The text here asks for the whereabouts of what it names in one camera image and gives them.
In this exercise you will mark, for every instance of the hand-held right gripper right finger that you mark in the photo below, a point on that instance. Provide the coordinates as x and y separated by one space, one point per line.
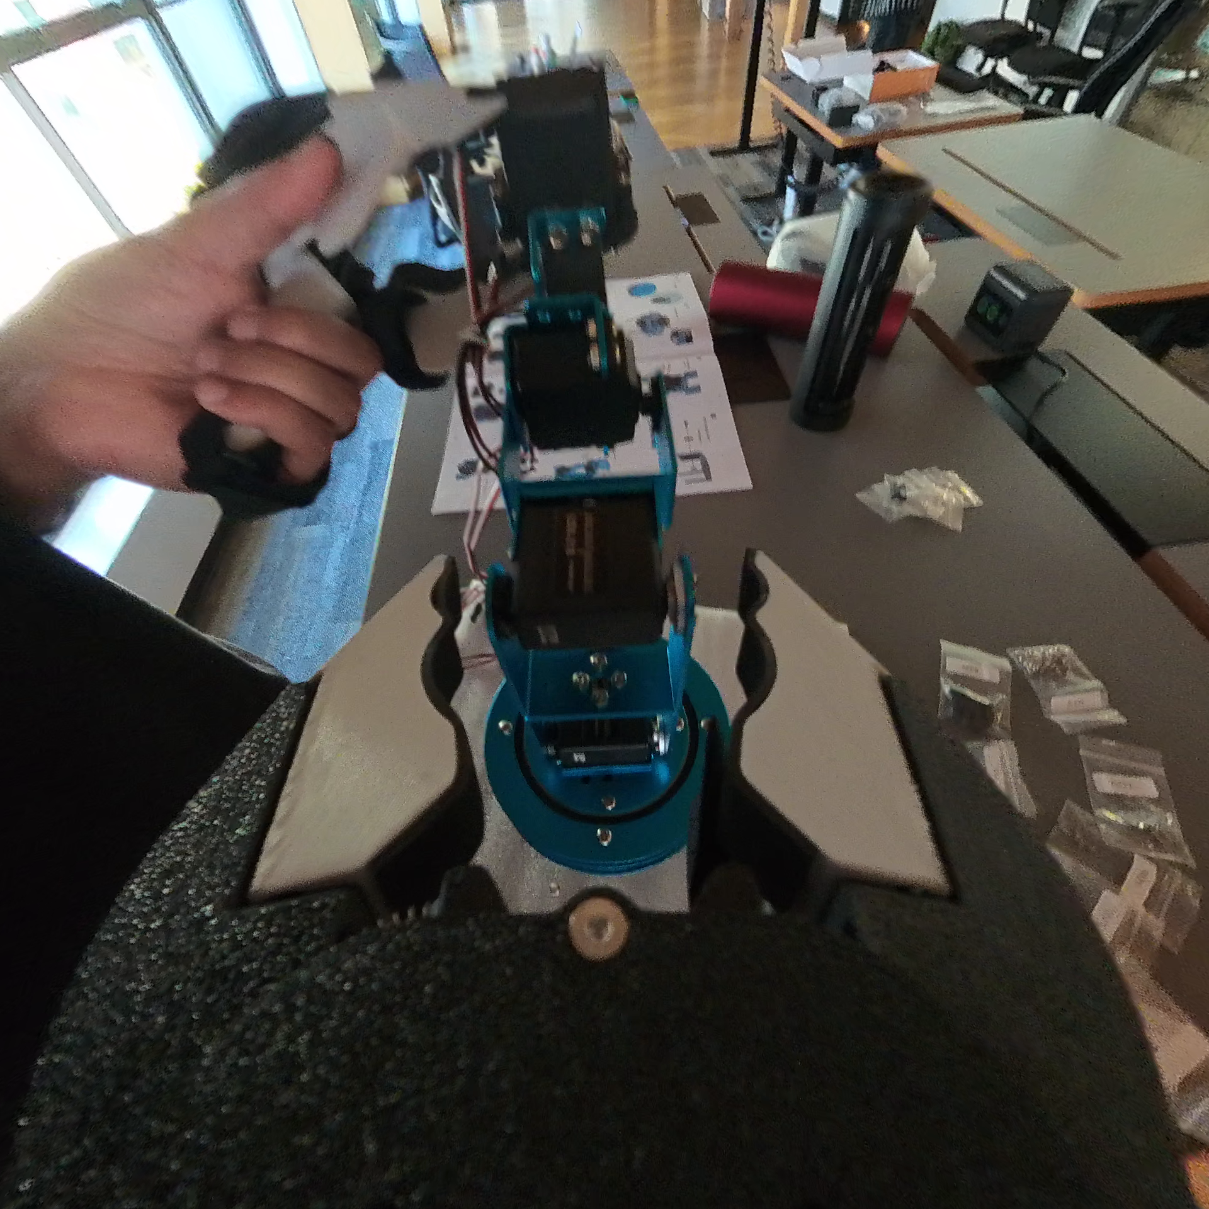
831 755

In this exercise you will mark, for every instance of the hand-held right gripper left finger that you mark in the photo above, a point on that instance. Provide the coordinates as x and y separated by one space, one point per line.
359 764

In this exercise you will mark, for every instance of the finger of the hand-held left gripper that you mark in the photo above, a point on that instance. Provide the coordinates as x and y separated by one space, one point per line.
396 132

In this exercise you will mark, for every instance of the blue toy robot arm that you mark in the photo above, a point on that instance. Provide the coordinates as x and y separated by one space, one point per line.
586 567

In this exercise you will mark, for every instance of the person's left hand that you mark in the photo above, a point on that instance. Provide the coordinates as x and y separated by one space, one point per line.
123 358

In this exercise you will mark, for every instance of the white foam sheet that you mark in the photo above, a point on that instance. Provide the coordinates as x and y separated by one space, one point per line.
510 873

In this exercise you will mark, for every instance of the large office window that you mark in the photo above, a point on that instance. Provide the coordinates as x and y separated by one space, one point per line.
75 141

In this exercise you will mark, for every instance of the person's black shirt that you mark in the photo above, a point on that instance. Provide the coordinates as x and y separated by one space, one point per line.
114 708

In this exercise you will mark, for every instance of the clear pouch with black part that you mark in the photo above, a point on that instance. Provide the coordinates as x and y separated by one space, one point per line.
921 495

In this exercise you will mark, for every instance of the scattered clear screw bags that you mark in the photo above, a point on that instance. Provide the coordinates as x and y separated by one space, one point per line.
1124 783

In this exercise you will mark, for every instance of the printed instruction leaflet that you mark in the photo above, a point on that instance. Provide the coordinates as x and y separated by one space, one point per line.
727 443

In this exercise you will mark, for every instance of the black square pad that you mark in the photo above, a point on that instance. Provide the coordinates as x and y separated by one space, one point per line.
756 372

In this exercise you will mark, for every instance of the dark red cylinder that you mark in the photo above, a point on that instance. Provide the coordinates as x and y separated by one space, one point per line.
765 298

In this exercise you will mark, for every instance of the white crumpled wrapper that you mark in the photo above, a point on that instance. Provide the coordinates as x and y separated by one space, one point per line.
803 244

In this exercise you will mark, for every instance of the open white cardboard box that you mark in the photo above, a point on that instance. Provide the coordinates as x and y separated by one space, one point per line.
822 62

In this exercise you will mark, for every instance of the black cylinder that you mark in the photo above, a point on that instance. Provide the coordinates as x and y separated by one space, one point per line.
849 311

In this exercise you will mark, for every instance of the black device green display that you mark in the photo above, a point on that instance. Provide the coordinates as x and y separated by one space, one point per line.
1015 302

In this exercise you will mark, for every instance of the wooden office table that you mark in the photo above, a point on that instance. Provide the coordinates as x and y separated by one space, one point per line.
944 118

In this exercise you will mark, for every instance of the grey office table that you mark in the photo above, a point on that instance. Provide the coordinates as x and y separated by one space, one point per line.
1085 178

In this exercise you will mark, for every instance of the black office chair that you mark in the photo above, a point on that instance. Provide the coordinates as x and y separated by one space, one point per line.
1096 56

